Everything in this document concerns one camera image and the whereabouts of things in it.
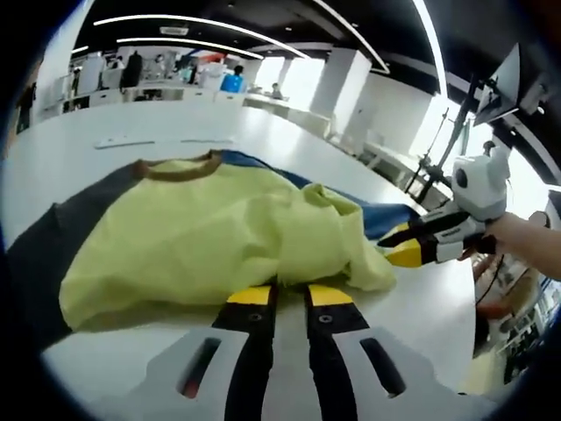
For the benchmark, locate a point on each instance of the black monitor stand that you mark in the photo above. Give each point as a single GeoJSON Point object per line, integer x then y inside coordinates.
{"type": "Point", "coordinates": [459, 123]}

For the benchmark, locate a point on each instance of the blue water jug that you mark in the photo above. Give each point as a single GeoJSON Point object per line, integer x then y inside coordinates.
{"type": "Point", "coordinates": [232, 82]}

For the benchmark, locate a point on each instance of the yellow blue grey garment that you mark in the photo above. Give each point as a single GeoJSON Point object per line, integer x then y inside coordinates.
{"type": "Point", "coordinates": [197, 228]}

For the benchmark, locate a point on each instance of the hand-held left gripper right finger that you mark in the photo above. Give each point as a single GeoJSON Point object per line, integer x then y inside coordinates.
{"type": "Point", "coordinates": [333, 324]}

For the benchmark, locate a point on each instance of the computer monitor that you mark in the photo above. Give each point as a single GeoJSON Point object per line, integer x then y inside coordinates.
{"type": "Point", "coordinates": [504, 87]}

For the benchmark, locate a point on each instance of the person's right hand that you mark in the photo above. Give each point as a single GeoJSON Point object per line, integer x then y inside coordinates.
{"type": "Point", "coordinates": [499, 232]}

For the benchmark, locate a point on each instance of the black backpack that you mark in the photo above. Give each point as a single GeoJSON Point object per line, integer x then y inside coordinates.
{"type": "Point", "coordinates": [131, 70]}

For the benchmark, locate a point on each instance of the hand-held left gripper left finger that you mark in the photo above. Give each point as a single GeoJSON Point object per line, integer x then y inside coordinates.
{"type": "Point", "coordinates": [252, 324]}

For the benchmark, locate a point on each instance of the ceiling light strips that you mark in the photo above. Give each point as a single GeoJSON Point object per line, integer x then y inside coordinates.
{"type": "Point", "coordinates": [433, 41]}

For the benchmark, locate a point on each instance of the white square pillar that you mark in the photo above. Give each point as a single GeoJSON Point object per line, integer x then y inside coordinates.
{"type": "Point", "coordinates": [342, 87]}

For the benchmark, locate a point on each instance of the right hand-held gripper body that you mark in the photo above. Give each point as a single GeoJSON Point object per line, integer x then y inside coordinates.
{"type": "Point", "coordinates": [482, 188]}

